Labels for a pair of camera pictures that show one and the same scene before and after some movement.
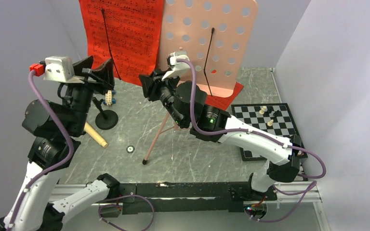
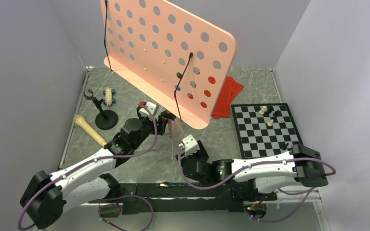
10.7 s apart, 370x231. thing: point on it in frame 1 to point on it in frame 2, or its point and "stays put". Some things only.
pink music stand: x=219 y=38 to x=172 y=57
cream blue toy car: x=109 y=100 stays put
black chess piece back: x=269 y=110 stays put
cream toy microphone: x=90 y=130 stays put
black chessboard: x=274 y=119 stays put
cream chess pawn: x=270 y=123 stays put
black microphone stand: x=107 y=119 stays put
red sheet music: x=127 y=32 to x=221 y=108
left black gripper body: x=81 y=94 to x=148 y=125
